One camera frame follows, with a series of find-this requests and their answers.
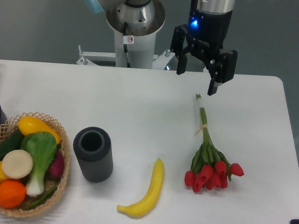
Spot yellow squash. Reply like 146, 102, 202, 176
18, 116, 61, 145

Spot purple sweet potato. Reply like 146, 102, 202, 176
47, 150, 64, 179

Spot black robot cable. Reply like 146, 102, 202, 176
118, 21, 136, 69

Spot green bean pod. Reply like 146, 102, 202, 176
22, 186, 57, 211

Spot green bok choy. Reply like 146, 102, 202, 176
20, 132, 57, 197

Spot woven wicker basket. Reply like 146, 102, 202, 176
0, 112, 70, 218

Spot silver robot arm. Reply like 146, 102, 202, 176
83, 0, 238, 95

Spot dark grey ribbed vase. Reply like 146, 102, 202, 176
73, 127, 114, 183

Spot red tulip bouquet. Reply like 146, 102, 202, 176
184, 93, 244, 193

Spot orange fruit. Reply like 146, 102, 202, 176
0, 180, 26, 208

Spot white round slice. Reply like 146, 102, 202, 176
2, 149, 33, 179

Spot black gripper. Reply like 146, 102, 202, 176
170, 5, 238, 96

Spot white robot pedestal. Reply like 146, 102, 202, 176
77, 0, 175, 70

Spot dark green cucumber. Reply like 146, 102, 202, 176
0, 129, 24, 161

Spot yellow banana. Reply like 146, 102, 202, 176
116, 158, 164, 219

